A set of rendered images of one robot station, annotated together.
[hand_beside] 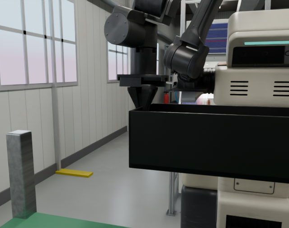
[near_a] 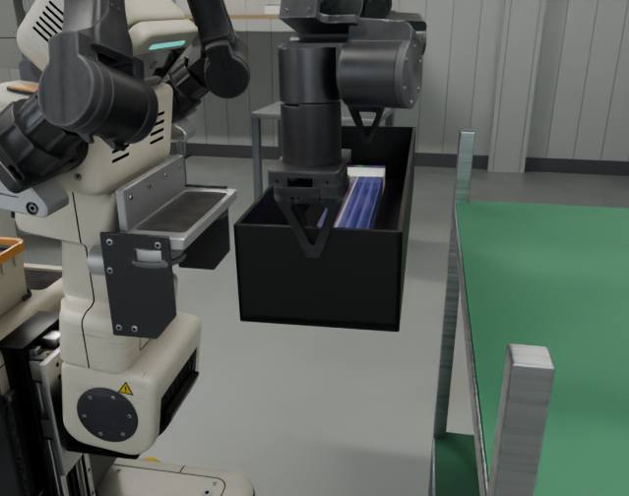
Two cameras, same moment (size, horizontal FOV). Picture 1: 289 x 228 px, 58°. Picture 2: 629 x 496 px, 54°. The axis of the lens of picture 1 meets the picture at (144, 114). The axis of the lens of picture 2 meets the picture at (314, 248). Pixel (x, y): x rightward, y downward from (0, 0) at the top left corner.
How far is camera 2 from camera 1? 87 cm
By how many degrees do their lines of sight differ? 92
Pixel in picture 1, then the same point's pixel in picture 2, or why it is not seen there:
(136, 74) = (339, 161)
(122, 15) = (418, 46)
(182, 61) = (134, 106)
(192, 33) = (116, 28)
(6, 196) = not seen: outside the picture
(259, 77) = not seen: hidden behind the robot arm
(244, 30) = (144, 18)
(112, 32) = (408, 83)
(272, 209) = (191, 337)
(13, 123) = not seen: outside the picture
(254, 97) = (135, 155)
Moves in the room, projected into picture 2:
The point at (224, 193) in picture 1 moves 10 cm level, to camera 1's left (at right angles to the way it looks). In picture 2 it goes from (139, 368) to (126, 407)
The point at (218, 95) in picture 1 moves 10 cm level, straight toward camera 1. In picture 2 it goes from (98, 171) to (169, 174)
